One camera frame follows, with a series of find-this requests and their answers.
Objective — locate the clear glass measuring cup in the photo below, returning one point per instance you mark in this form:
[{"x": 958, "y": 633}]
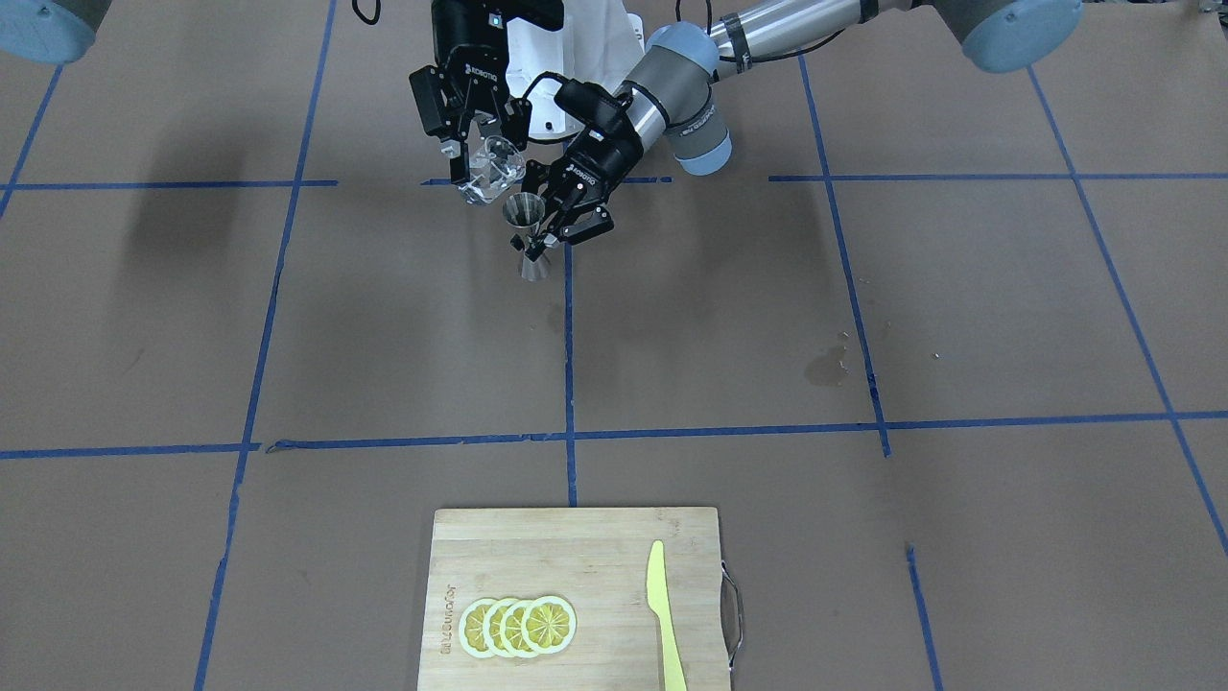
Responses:
[{"x": 493, "y": 169}]

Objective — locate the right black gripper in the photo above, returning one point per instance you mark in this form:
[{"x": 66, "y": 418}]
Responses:
[{"x": 467, "y": 59}]

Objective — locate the bamboo cutting board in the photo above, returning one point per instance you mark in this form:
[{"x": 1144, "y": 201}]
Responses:
[{"x": 596, "y": 558}]

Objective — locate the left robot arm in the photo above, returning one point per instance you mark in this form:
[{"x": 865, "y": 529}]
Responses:
[{"x": 667, "y": 94}]

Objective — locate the yellow plastic knife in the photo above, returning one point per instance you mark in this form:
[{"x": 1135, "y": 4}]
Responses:
[{"x": 658, "y": 592}]

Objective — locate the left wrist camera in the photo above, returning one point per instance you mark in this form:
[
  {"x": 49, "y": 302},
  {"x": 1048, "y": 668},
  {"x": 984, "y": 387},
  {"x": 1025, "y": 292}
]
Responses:
[{"x": 591, "y": 105}]

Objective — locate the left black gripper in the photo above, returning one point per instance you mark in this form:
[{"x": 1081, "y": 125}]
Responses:
[{"x": 599, "y": 154}]

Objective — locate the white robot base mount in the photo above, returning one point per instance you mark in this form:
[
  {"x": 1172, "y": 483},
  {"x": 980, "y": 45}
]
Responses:
[{"x": 599, "y": 43}]

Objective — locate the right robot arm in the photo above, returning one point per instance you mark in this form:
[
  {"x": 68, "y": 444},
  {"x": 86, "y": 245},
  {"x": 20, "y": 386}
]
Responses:
[{"x": 60, "y": 32}]

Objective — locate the steel double jigger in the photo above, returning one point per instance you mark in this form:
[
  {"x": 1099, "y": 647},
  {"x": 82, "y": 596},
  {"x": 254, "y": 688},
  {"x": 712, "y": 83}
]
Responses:
[{"x": 525, "y": 212}]

